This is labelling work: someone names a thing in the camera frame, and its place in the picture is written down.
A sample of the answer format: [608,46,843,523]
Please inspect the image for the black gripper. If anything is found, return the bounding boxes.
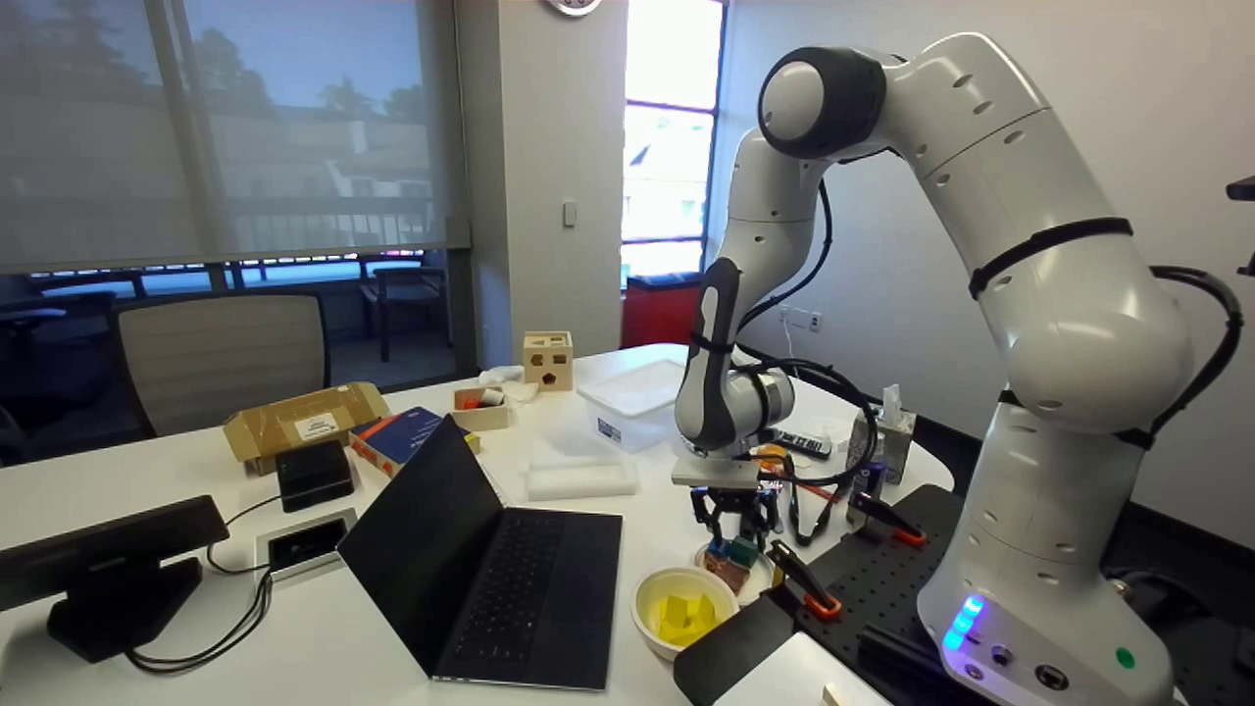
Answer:
[686,481,782,554]

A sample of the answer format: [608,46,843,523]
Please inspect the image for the yellow bowl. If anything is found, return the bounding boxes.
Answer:
[635,560,744,662]

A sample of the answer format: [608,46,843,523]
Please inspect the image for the brown block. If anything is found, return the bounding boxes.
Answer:
[701,557,757,596]

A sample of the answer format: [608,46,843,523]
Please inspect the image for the black clamp with orange tips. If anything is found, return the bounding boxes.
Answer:
[847,485,932,554]
[761,536,847,625]

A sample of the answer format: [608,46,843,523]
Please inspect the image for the yellow block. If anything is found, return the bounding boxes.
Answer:
[652,587,731,647]

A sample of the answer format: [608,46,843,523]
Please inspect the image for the black remote control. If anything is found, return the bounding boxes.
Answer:
[765,422,834,462]

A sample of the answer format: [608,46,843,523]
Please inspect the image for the black pad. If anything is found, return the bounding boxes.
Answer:
[669,591,800,706]

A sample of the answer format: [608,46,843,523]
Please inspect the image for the small bottle with blue label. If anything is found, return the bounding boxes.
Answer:
[855,451,893,533]

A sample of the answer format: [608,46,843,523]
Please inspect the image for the white paper sheet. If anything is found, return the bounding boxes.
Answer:
[715,629,893,706]

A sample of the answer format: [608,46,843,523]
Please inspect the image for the clear plastic lidded container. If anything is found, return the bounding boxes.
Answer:
[574,358,699,454]

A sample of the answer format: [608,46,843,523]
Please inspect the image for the clear sanitizer pump bottle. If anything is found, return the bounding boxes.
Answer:
[847,380,916,492]

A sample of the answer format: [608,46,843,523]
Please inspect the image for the black laptop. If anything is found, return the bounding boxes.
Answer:
[333,412,628,693]

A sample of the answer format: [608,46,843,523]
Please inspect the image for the wooden shape sorter cube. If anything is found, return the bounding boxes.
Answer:
[518,327,580,395]

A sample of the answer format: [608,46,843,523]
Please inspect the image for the blue book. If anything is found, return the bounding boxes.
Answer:
[348,405,446,480]

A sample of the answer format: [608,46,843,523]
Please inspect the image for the white and black power box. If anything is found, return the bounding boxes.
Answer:
[209,505,362,580]

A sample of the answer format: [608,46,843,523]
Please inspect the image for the cardboard box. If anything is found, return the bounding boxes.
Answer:
[220,380,391,480]

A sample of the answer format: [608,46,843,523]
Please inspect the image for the beige office chair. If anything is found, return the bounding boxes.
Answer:
[115,292,333,438]

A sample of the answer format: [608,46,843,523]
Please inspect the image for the grey window blind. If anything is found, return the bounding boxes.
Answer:
[0,0,454,280]

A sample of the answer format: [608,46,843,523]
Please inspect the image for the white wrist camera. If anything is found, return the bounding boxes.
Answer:
[665,447,765,493]

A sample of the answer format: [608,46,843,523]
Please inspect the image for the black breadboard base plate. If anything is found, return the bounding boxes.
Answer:
[770,481,978,706]

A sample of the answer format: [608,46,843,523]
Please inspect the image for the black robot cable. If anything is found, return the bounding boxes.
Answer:
[701,174,1247,545]

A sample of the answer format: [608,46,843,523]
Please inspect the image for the black desk cable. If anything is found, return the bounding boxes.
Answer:
[127,485,286,679]

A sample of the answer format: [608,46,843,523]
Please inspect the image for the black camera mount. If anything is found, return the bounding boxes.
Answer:
[1222,174,1255,284]

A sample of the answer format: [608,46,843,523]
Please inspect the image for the black camera bar on stand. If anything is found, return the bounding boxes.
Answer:
[0,492,234,665]

